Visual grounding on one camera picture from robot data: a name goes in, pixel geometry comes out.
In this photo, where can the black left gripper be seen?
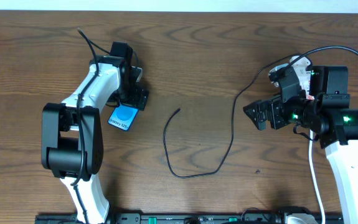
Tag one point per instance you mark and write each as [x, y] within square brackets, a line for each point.
[136, 99]

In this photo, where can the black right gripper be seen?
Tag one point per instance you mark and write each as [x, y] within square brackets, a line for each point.
[261, 106]

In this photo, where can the blue Galaxy smartphone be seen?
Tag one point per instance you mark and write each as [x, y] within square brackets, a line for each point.
[122, 117]

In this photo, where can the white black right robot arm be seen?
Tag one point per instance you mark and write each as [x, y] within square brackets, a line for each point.
[316, 97]

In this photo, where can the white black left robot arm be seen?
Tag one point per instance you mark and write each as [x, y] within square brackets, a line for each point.
[72, 140]

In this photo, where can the white power strip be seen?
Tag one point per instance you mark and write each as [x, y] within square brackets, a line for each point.
[303, 70]

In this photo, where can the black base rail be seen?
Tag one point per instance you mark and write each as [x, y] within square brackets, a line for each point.
[289, 214]

